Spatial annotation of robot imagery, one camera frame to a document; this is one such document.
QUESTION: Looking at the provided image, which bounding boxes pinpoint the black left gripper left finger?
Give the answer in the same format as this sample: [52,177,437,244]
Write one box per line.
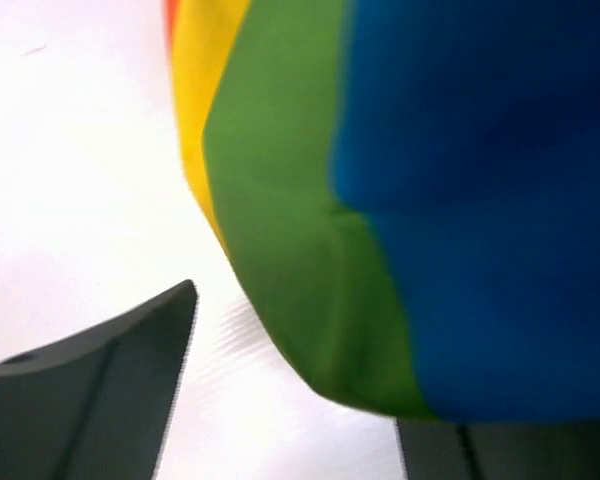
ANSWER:
[0,280,197,480]

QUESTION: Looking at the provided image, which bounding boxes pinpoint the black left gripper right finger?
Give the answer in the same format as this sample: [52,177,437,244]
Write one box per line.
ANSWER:
[397,420,600,480]

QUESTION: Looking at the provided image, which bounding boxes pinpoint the rainbow striped shorts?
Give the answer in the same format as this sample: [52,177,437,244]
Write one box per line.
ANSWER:
[165,1,600,423]

